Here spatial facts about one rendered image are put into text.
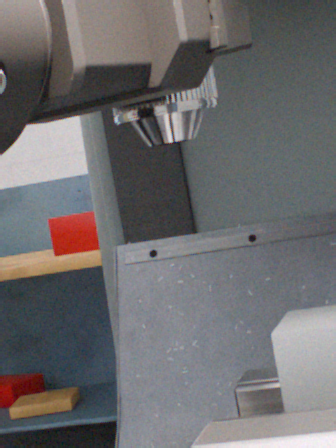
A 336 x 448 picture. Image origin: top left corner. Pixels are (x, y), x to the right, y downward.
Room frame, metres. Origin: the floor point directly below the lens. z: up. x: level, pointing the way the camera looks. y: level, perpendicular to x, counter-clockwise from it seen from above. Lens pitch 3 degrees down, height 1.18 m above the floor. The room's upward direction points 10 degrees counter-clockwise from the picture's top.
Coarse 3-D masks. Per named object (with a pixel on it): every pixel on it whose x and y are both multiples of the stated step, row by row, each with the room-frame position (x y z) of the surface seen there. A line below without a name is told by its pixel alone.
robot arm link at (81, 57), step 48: (0, 0) 0.34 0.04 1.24; (48, 0) 0.37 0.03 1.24; (96, 0) 0.38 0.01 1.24; (144, 0) 0.40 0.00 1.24; (192, 0) 0.39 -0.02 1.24; (0, 48) 0.34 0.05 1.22; (48, 48) 0.37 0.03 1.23; (96, 48) 0.37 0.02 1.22; (144, 48) 0.39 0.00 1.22; (192, 48) 0.39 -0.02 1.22; (0, 96) 0.35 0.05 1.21; (48, 96) 0.38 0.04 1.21; (96, 96) 0.40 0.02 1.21; (144, 96) 0.41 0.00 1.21; (0, 144) 0.36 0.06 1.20
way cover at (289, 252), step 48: (192, 240) 0.84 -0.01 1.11; (240, 240) 0.83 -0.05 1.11; (288, 240) 0.82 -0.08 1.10; (144, 288) 0.84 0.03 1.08; (192, 288) 0.82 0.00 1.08; (240, 288) 0.81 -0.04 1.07; (288, 288) 0.80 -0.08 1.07; (144, 336) 0.82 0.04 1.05; (192, 336) 0.81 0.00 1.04; (240, 336) 0.80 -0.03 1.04; (144, 384) 0.80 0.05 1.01; (192, 384) 0.79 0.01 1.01; (144, 432) 0.78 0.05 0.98; (192, 432) 0.77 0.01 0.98
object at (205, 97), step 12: (204, 84) 0.45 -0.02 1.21; (168, 96) 0.44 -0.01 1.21; (180, 96) 0.44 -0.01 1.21; (192, 96) 0.45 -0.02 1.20; (204, 96) 0.45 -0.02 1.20; (216, 96) 0.46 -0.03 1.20; (120, 108) 0.45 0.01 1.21; (132, 108) 0.45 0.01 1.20; (144, 108) 0.45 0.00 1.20; (156, 108) 0.44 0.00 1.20; (168, 108) 0.44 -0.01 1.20; (180, 108) 0.44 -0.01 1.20; (192, 108) 0.45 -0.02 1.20; (204, 108) 0.46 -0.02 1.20; (120, 120) 0.46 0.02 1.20; (132, 120) 0.45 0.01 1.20
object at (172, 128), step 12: (144, 120) 0.45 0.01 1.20; (156, 120) 0.45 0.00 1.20; (168, 120) 0.45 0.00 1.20; (180, 120) 0.45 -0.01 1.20; (192, 120) 0.46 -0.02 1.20; (144, 132) 0.46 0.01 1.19; (156, 132) 0.45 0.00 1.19; (168, 132) 0.45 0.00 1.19; (180, 132) 0.45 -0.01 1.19; (192, 132) 0.46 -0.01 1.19; (156, 144) 0.46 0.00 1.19; (168, 144) 0.47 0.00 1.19
